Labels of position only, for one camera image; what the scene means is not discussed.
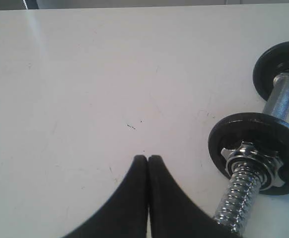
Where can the black plate near collar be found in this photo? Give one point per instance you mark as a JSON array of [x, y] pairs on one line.
[[266, 132]]

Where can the chrome star collar nut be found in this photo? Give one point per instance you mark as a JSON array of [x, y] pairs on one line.
[[264, 163]]

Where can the chrome threaded dumbbell bar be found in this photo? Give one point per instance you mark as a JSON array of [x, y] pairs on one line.
[[244, 186]]

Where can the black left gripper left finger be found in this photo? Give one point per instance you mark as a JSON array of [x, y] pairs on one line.
[[124, 214]]

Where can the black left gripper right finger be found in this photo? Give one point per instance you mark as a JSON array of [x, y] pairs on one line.
[[172, 213]]

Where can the black plate far end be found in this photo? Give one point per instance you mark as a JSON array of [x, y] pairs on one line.
[[271, 63]]

